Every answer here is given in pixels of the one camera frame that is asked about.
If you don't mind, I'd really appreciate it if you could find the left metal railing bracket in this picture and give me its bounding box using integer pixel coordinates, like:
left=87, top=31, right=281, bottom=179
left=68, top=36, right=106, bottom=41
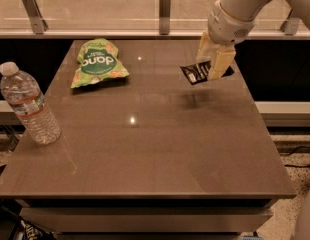
left=22, top=0, right=48, bottom=34

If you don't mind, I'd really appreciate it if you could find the right metal railing bracket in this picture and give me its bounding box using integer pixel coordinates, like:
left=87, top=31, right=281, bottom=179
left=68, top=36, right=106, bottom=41
left=280, top=9, right=300, bottom=36

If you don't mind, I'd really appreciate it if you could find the glass railing panel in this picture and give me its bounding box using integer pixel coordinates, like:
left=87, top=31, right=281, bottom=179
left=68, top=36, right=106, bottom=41
left=0, top=0, right=310, bottom=32

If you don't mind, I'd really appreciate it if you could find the clear plastic water bottle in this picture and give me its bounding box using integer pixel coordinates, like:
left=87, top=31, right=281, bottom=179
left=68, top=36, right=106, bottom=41
left=0, top=62, right=61, bottom=145

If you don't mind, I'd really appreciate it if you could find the green rice chip bag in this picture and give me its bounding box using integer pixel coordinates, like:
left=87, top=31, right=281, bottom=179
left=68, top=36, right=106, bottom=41
left=71, top=38, right=129, bottom=88

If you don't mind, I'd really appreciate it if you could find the dark snack bag under table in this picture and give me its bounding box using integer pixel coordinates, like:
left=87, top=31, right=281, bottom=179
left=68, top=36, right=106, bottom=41
left=14, top=220, right=56, bottom=240

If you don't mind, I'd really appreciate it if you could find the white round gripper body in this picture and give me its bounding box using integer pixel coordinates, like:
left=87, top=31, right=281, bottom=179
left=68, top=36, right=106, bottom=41
left=208, top=0, right=254, bottom=45

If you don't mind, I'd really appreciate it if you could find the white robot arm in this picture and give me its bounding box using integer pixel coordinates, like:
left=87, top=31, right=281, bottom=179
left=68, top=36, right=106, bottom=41
left=197, top=0, right=310, bottom=80

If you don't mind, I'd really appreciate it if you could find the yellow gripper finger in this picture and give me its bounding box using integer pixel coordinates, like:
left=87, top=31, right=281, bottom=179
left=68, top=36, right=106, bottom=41
left=196, top=30, right=216, bottom=63
left=208, top=44, right=236, bottom=80

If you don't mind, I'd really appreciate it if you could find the black cable on floor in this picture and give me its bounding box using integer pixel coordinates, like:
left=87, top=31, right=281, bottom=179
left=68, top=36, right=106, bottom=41
left=278, top=145, right=310, bottom=169

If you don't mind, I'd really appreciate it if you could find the black rxbar chocolate bar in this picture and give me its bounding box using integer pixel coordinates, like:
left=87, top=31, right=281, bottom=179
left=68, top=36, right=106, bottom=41
left=180, top=60, right=236, bottom=86

